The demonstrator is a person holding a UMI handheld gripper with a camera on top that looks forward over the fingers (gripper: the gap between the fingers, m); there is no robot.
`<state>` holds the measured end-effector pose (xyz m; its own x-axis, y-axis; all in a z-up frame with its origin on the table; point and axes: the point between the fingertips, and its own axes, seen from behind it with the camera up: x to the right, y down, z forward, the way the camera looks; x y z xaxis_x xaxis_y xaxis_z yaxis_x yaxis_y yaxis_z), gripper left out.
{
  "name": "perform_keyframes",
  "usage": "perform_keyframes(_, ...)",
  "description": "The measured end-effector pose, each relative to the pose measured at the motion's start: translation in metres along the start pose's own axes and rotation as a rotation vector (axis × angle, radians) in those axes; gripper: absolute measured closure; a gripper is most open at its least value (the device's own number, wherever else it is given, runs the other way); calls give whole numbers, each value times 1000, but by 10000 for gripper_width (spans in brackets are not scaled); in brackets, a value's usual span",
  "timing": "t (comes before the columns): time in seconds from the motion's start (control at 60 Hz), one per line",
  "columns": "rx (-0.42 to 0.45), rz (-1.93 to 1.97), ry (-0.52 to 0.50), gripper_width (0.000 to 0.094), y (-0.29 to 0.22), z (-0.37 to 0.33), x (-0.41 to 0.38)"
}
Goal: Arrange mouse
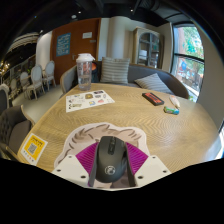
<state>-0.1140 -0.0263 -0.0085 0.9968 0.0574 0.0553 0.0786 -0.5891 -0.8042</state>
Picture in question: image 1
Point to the small white door sign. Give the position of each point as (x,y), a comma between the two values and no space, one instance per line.
(87,35)

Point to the arched wooden shelf cabinet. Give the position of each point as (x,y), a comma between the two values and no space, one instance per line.
(148,48)

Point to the group of white chairs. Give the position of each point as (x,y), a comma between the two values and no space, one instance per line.
(36,78)

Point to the black and red box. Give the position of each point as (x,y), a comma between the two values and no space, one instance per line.
(153,99)

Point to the grey tufted armchair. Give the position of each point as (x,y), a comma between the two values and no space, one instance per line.
(13,128)

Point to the green and blue small pack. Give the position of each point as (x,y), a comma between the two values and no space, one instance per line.
(171,110)

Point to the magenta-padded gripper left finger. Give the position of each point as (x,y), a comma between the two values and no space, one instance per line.
(83,160)

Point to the brown wooden door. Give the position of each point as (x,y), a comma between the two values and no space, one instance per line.
(78,50)

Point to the blue poster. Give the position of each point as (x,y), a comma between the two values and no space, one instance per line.
(63,44)

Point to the white sticker sheet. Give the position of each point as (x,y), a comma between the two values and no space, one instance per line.
(88,100)

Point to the black bag with orange top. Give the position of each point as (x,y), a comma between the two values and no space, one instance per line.
(95,73)

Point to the grey curved sofa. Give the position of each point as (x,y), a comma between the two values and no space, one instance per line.
(140,71)

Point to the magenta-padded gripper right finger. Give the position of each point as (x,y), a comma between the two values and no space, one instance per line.
(138,160)

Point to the cat-shaped mouse pad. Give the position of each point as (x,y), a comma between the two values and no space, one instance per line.
(100,131)

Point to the black-framed window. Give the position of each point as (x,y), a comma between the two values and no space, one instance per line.
(188,60)

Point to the large striped grey pillow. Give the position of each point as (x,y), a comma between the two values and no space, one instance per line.
(115,70)

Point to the black computer mouse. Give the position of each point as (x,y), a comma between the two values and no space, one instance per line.
(111,160)

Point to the clear shaker bottle white lid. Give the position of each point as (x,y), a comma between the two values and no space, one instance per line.
(84,73)

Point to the small striped grey pillow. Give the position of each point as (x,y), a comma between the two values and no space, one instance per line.
(153,84)

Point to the yellow square sticker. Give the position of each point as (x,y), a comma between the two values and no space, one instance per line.
(34,149)

